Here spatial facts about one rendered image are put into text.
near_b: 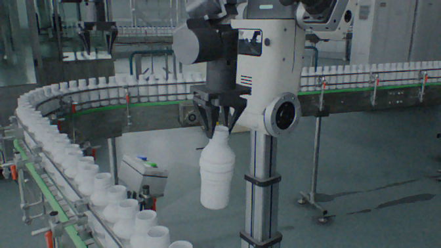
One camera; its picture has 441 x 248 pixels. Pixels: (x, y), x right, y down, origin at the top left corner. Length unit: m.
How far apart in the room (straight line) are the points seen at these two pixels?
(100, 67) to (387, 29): 4.60
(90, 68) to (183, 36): 5.44
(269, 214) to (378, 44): 5.44
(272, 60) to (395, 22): 5.70
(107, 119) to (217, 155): 1.64
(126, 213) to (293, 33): 0.77
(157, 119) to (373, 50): 4.79
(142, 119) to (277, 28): 1.37
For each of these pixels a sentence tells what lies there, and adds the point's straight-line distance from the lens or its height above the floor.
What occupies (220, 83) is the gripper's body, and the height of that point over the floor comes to 1.39.
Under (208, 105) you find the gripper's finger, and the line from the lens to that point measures 0.67.
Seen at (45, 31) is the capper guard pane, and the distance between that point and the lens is 5.86.
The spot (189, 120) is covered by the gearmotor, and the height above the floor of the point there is 0.90.
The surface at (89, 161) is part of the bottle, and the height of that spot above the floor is 1.16.
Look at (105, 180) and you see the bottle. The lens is 0.85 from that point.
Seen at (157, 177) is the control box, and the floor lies 1.09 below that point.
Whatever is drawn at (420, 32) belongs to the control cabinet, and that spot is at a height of 1.27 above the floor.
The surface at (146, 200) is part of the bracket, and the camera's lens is 0.91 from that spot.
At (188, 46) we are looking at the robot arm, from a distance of 0.60.
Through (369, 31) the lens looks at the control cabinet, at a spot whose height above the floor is 1.30.
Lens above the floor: 1.50
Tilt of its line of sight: 16 degrees down
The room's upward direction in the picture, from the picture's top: straight up
